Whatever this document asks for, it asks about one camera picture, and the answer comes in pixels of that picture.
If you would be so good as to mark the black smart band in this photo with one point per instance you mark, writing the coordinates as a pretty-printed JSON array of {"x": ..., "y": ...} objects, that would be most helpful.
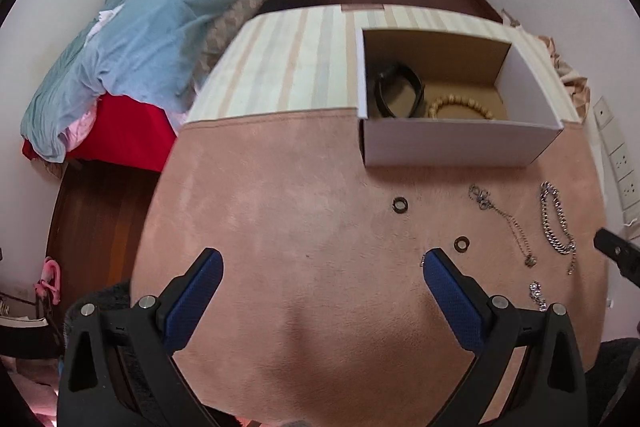
[{"x": 395, "y": 80}]

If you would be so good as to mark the striped table cloth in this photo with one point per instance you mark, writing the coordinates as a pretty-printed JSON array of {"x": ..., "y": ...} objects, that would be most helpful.
[{"x": 307, "y": 59}]

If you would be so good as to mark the white wall socket strip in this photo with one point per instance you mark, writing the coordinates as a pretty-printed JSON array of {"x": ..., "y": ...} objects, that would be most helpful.
[{"x": 625, "y": 175}]

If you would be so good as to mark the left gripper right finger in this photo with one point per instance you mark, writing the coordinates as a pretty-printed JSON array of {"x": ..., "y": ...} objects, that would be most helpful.
[{"x": 549, "y": 388}]

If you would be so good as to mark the red bed sheet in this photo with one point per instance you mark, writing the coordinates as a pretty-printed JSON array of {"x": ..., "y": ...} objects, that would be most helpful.
[{"x": 121, "y": 131}]

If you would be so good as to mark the checkered beige blanket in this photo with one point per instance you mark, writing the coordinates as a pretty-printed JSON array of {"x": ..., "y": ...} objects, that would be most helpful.
[{"x": 567, "y": 90}]

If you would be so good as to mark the white cardboard box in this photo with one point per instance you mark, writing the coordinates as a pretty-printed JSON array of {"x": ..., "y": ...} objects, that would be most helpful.
[{"x": 483, "y": 105}]

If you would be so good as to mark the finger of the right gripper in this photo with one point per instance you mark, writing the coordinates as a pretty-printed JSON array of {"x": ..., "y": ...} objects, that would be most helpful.
[{"x": 624, "y": 254}]

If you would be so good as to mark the light blue duvet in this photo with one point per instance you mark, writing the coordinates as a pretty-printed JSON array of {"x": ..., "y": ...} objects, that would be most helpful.
[{"x": 147, "y": 52}]

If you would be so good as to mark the white paper on bed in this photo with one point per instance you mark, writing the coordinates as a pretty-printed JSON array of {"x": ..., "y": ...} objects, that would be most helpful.
[{"x": 104, "y": 17}]

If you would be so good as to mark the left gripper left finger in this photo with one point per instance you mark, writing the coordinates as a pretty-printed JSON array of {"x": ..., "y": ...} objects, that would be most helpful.
[{"x": 119, "y": 367}]

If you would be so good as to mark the pink plastic hanger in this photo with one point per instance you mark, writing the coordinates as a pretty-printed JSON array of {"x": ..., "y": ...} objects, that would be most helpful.
[{"x": 48, "y": 286}]

